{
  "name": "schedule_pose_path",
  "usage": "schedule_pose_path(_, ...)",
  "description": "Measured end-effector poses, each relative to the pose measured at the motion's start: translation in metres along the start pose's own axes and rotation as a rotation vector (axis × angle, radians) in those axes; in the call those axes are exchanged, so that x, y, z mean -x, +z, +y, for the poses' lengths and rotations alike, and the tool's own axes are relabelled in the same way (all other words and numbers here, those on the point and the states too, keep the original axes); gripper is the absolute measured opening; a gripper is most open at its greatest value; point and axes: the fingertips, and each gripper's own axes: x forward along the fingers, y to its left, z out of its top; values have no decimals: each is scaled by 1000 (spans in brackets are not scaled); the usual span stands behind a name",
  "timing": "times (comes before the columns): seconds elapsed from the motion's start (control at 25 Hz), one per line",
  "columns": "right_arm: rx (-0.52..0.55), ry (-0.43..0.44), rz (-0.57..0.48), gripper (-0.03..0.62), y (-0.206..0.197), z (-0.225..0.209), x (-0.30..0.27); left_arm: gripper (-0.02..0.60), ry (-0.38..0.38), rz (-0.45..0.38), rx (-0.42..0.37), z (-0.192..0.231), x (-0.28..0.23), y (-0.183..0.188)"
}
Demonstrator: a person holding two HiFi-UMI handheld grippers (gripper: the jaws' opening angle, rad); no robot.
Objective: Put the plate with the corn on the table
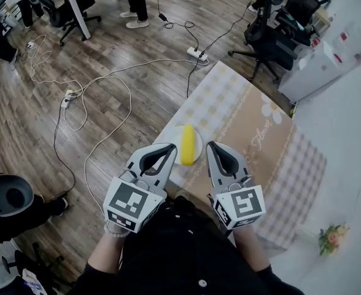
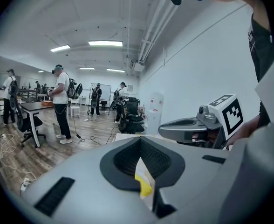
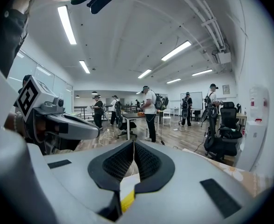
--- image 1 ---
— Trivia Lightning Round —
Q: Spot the person's left forearm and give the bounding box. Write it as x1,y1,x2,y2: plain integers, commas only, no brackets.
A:
87,229,133,272

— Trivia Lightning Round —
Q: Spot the white round plate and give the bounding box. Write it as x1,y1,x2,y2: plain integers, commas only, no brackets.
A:
167,125,204,166

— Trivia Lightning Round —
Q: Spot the black chair base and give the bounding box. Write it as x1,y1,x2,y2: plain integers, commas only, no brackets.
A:
1,241,66,290

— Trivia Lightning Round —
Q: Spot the flower bouquet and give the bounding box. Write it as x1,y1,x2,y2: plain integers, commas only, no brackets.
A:
317,222,351,257

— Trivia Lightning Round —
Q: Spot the white bead bracelet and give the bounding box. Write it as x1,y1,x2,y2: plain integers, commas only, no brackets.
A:
103,222,131,238

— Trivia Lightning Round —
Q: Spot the white cabinet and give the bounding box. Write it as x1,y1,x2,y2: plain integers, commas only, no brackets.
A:
323,22,361,75

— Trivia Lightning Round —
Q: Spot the person's right forearm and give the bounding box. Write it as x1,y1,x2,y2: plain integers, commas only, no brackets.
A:
233,226,273,273

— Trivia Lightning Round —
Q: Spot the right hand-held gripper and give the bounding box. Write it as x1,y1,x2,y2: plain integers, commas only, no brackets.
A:
206,141,266,230

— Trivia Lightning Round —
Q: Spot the white cable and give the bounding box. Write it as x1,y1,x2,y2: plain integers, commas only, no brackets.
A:
63,58,209,132
23,34,85,95
83,76,133,210

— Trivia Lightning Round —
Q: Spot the table with patterned cloth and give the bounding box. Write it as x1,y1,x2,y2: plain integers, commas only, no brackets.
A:
152,60,328,252

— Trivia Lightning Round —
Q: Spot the yellow corn cob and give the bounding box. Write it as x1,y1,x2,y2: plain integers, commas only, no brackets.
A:
180,125,195,167

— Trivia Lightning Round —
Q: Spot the black office chair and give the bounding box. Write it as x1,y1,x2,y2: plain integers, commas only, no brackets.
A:
227,0,298,82
41,0,103,47
275,0,332,46

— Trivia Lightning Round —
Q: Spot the grey rounded device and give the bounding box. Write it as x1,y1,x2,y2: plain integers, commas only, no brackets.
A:
0,174,35,218

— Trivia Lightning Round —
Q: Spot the black cable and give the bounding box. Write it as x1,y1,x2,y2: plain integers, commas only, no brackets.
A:
154,0,200,50
186,0,269,100

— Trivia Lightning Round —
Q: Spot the person's black clothing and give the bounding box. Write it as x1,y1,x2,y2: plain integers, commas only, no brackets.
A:
72,194,306,295

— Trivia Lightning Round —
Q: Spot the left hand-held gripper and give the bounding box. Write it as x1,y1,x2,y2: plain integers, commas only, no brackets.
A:
103,143,179,234

